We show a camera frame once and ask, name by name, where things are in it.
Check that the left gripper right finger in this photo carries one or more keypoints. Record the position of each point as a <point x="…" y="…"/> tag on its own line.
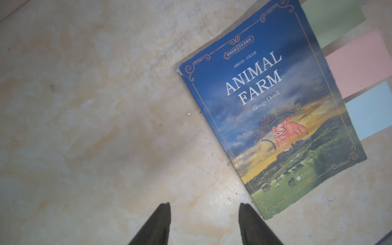
<point x="254" y="230"/>

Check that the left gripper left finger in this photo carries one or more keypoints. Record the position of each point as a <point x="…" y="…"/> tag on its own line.
<point x="156" y="229"/>

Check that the Animal Farm paperback book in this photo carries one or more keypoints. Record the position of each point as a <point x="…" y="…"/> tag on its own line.
<point x="270" y="97"/>

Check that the green sticky note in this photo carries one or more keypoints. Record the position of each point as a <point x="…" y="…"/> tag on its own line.
<point x="330" y="20"/>

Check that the blue sticky note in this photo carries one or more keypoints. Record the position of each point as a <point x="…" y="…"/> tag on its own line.
<point x="371" y="112"/>

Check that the pink sticky note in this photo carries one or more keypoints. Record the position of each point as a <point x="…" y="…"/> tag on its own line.
<point x="361" y="63"/>

